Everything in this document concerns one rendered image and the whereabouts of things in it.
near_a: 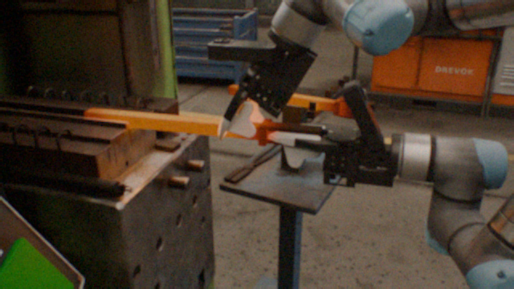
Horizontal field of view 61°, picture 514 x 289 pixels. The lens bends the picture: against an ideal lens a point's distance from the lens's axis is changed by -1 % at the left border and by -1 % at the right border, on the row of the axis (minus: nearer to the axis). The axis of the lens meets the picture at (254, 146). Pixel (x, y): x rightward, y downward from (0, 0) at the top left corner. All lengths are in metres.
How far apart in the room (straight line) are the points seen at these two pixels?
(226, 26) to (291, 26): 3.76
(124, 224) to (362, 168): 0.40
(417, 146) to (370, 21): 0.24
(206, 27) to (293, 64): 3.83
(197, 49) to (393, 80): 1.92
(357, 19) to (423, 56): 3.58
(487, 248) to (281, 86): 0.36
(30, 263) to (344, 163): 0.48
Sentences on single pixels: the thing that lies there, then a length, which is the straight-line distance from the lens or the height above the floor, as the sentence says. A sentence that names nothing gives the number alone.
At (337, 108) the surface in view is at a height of 0.93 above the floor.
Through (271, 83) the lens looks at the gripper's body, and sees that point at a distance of 0.69.
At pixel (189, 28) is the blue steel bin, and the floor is 0.59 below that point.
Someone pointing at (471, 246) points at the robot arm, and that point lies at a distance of 0.68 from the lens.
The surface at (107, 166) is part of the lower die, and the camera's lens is 0.80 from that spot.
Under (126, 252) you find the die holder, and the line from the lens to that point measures 0.79.
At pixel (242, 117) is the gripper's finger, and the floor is 1.04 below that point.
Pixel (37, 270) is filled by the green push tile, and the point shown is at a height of 1.02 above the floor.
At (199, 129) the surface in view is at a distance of 0.78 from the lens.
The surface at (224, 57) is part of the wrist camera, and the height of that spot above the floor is 1.13.
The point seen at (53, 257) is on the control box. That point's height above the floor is 1.00.
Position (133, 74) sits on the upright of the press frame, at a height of 1.02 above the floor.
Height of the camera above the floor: 1.29
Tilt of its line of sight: 24 degrees down
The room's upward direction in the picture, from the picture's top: straight up
